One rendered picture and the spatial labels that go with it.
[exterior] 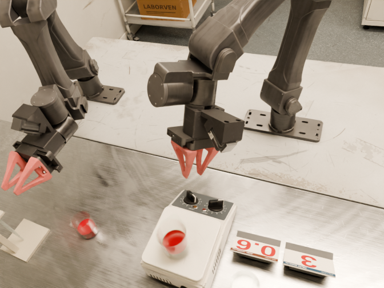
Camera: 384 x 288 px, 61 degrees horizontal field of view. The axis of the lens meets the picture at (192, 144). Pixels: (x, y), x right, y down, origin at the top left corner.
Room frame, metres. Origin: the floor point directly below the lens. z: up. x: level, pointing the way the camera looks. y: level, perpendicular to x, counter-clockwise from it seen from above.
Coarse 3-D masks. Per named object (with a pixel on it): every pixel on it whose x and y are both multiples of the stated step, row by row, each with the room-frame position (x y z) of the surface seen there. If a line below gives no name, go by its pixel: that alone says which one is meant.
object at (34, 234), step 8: (0, 216) 0.38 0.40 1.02; (24, 224) 0.42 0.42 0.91; (32, 224) 0.42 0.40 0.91; (24, 232) 0.40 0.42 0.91; (32, 232) 0.40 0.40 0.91; (40, 232) 0.39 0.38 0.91; (48, 232) 0.39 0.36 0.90; (0, 240) 0.35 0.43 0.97; (8, 240) 0.36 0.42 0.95; (16, 240) 0.38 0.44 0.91; (24, 240) 0.38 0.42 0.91; (32, 240) 0.37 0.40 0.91; (40, 240) 0.37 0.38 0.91; (0, 248) 0.37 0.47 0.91; (8, 248) 0.35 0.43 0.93; (16, 248) 0.36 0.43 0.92; (24, 248) 0.36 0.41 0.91; (32, 248) 0.36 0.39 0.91; (16, 256) 0.34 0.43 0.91; (24, 256) 0.34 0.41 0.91
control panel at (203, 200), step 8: (184, 192) 0.40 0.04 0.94; (192, 192) 0.40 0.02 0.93; (176, 200) 0.37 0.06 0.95; (200, 200) 0.37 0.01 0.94; (208, 200) 0.37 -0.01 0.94; (184, 208) 0.34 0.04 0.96; (192, 208) 0.34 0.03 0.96; (200, 208) 0.34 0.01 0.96; (208, 208) 0.34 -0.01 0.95; (224, 208) 0.34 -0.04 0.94; (216, 216) 0.31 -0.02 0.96; (224, 216) 0.31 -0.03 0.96
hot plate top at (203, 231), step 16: (176, 208) 0.33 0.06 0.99; (192, 224) 0.29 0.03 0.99; (208, 224) 0.29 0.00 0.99; (192, 240) 0.26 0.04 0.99; (208, 240) 0.26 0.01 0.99; (144, 256) 0.25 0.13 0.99; (160, 256) 0.24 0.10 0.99; (192, 256) 0.23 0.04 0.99; (208, 256) 0.23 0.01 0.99; (176, 272) 0.21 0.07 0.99; (192, 272) 0.20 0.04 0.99
